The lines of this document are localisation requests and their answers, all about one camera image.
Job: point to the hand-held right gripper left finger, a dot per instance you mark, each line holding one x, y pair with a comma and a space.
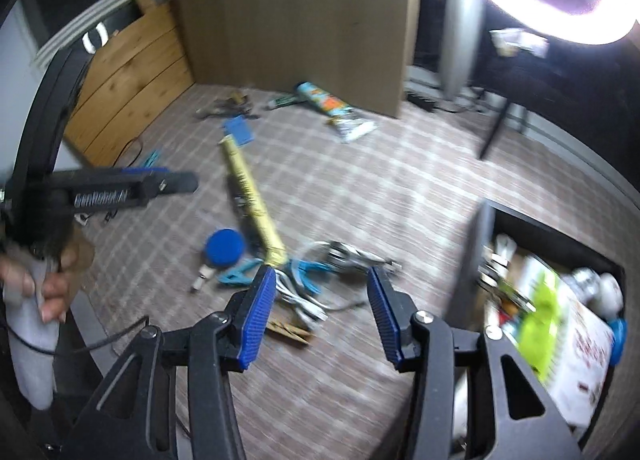
257, 315

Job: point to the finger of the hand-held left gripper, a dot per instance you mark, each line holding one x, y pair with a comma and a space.
175, 183

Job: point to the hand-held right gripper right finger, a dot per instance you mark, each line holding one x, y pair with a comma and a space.
386, 320

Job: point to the long gold packet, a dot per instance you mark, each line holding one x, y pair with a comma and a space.
250, 195

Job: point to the black storage box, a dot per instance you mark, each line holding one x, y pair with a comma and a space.
475, 250

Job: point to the person's left hand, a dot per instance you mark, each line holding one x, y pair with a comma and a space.
55, 295

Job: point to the small blue clip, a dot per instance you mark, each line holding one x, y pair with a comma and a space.
152, 157

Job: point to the wooden clothespin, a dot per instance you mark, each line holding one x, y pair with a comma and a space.
292, 333

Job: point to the blue clothespin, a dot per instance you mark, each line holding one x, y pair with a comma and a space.
237, 276

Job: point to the blue round case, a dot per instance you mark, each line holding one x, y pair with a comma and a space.
225, 247

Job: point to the metal clamp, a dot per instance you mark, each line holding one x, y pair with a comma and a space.
350, 252

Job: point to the small blue packet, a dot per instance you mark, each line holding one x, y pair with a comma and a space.
239, 132

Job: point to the black curved bar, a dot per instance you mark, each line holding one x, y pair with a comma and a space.
45, 115

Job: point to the wooden headboard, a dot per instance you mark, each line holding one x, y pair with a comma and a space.
130, 85

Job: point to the plaid blanket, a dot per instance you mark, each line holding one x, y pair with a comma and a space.
375, 190

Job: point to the marker pen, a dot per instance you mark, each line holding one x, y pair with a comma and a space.
285, 101

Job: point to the colourful tube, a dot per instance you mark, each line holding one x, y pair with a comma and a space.
322, 99

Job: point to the clear wrapper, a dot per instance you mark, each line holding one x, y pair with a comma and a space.
355, 129

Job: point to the white flat box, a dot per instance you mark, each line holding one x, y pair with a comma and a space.
585, 360

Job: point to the brown cardboard box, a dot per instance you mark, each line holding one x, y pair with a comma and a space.
300, 15

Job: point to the black table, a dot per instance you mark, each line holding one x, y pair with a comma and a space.
497, 130

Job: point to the white round container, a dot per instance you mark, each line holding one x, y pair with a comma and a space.
605, 292

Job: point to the black power strip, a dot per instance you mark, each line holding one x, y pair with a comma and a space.
422, 99

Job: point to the blue wet wipes packet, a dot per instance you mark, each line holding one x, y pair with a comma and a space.
620, 337

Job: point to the white window frame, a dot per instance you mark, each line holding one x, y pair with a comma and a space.
100, 5

